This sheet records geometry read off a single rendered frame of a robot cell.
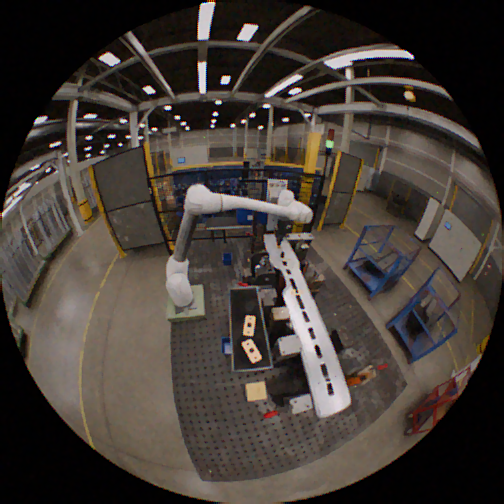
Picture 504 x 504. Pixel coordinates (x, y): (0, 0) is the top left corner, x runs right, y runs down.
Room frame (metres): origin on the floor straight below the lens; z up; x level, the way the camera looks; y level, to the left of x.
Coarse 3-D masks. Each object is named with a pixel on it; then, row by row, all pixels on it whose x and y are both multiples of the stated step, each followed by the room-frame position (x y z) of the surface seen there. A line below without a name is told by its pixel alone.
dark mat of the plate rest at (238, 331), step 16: (256, 288) 0.42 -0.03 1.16; (240, 304) 0.33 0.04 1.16; (256, 304) 0.33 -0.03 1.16; (240, 320) 0.25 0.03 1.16; (256, 320) 0.26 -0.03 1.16; (240, 336) 0.18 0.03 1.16; (256, 336) 0.19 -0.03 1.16; (240, 352) 0.12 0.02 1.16; (240, 368) 0.06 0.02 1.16; (256, 368) 0.07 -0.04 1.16
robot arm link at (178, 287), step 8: (168, 280) 0.52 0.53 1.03; (176, 280) 0.53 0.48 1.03; (184, 280) 0.56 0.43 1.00; (168, 288) 0.48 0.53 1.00; (176, 288) 0.49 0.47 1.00; (184, 288) 0.52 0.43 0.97; (176, 296) 0.46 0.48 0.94; (184, 296) 0.49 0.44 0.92; (192, 296) 0.56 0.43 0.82; (176, 304) 0.46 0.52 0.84; (184, 304) 0.47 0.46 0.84
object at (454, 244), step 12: (444, 216) 2.96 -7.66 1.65; (444, 228) 2.74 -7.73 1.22; (456, 228) 2.22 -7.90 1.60; (432, 240) 2.99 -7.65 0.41; (444, 240) 2.49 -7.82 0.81; (456, 240) 1.98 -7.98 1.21; (468, 240) 1.45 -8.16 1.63; (480, 240) 0.91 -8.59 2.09; (444, 252) 2.21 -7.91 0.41; (456, 252) 1.71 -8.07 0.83; (468, 252) 1.19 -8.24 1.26; (444, 264) 1.91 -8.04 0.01; (456, 264) 1.41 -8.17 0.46; (468, 264) 0.89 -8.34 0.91; (456, 276) 1.08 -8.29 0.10
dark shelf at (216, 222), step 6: (210, 222) 1.30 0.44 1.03; (216, 222) 1.31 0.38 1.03; (222, 222) 1.31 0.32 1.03; (228, 222) 1.31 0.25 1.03; (234, 222) 1.32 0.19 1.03; (288, 222) 1.39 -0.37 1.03; (210, 228) 1.21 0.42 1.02; (216, 228) 1.22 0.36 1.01; (222, 228) 1.23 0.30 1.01; (228, 228) 1.23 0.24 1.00
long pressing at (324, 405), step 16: (272, 240) 1.07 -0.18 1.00; (272, 256) 0.85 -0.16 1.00; (288, 256) 0.86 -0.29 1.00; (288, 288) 0.55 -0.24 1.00; (304, 288) 0.55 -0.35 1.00; (288, 304) 0.43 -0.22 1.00; (304, 304) 0.43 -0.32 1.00; (304, 320) 0.33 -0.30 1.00; (320, 320) 0.32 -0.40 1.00; (304, 336) 0.24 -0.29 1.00; (320, 336) 0.23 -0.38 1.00; (304, 352) 0.15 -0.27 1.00; (304, 368) 0.07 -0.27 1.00; (320, 368) 0.06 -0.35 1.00; (336, 368) 0.05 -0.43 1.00; (320, 384) -0.02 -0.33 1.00; (336, 384) -0.04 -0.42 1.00; (320, 400) -0.10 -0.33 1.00; (336, 400) -0.12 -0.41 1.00; (320, 416) -0.18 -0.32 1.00
